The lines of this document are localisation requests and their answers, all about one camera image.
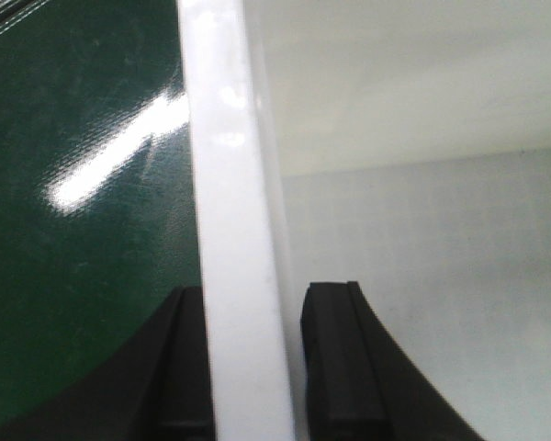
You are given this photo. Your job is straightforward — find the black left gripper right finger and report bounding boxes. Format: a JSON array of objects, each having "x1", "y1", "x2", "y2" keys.
[{"x1": 300, "y1": 282, "x2": 480, "y2": 440}]

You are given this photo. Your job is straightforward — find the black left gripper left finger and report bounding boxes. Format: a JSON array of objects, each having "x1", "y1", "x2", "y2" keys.
[{"x1": 0, "y1": 287, "x2": 211, "y2": 440}]

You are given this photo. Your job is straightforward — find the white plastic tote crate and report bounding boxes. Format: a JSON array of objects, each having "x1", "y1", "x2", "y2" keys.
[{"x1": 178, "y1": 1, "x2": 551, "y2": 440}]

